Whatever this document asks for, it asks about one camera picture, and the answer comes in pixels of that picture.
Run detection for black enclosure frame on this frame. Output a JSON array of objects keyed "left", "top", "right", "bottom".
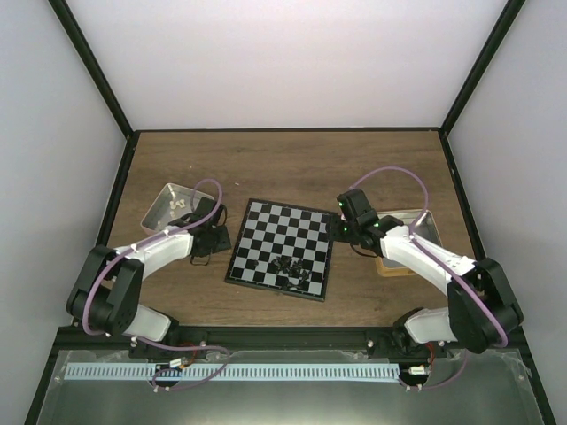
[{"left": 25, "top": 1, "right": 555, "bottom": 425}]

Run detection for yellow metal tin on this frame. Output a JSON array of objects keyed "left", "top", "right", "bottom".
[{"left": 376, "top": 209, "right": 442, "bottom": 278}]

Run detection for pile of black chess pieces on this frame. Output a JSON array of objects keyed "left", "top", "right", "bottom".
[{"left": 268, "top": 256, "right": 313, "bottom": 292}]

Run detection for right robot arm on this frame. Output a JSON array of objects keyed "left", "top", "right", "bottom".
[{"left": 330, "top": 189, "right": 524, "bottom": 357}]

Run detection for black white chess board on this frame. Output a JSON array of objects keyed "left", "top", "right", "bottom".
[{"left": 225, "top": 198, "right": 333, "bottom": 302}]

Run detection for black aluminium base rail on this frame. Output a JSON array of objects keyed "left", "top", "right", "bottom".
[{"left": 128, "top": 325, "right": 444, "bottom": 359}]

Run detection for pink metal tin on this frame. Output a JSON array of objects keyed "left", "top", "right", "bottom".
[{"left": 140, "top": 182, "right": 213, "bottom": 236}]

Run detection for white chess pieces in tin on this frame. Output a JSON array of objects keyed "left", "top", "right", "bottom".
[{"left": 169, "top": 199, "right": 185, "bottom": 218}]

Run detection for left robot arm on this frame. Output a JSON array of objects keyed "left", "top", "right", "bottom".
[{"left": 66, "top": 197, "right": 231, "bottom": 358}]

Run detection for light blue slotted cable duct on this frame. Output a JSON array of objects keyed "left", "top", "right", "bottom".
[{"left": 64, "top": 362, "right": 400, "bottom": 383}]

